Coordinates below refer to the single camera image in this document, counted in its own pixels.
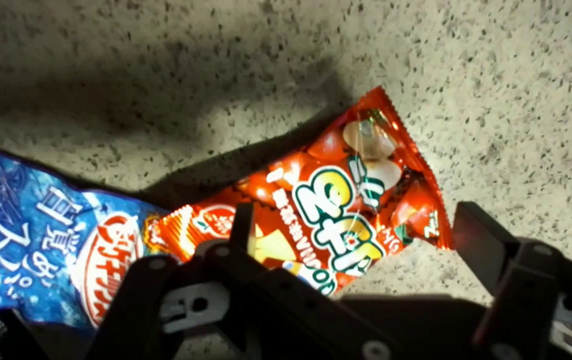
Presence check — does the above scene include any blue snack packet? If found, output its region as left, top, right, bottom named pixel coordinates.
left=0, top=152, right=162, bottom=329

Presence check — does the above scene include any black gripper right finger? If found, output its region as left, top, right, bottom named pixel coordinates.
left=452, top=202, right=572, bottom=360

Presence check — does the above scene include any red snack packet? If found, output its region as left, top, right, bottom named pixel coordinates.
left=146, top=88, right=452, bottom=296

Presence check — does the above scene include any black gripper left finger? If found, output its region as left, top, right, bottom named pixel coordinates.
left=86, top=204, right=400, bottom=360

